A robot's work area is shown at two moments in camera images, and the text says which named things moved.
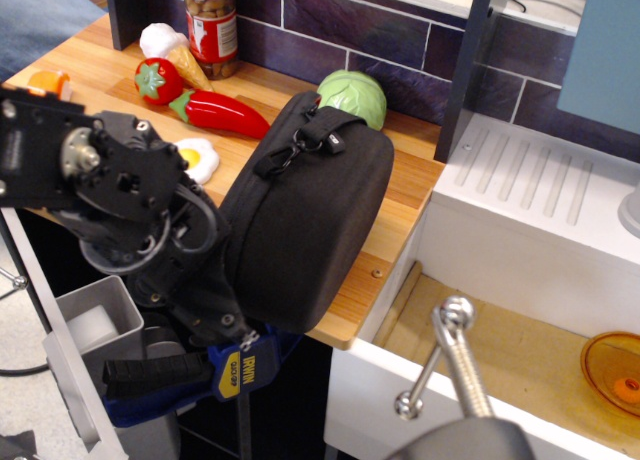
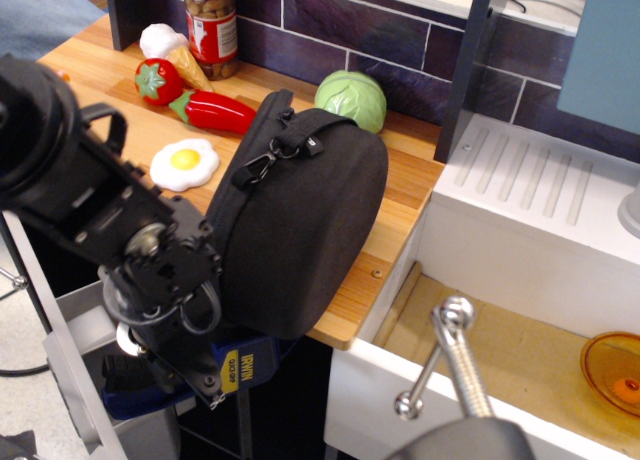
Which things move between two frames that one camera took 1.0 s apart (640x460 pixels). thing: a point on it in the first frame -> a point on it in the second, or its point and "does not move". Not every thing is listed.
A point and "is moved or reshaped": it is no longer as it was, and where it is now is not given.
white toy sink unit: x=524 y=227 does not move
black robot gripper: x=194 y=266 -> x=177 y=336
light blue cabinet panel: x=602 y=79 does not move
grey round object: x=629 y=211 does not move
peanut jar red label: x=212 y=26 does not move
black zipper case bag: x=304 y=224 is moved or reshaped
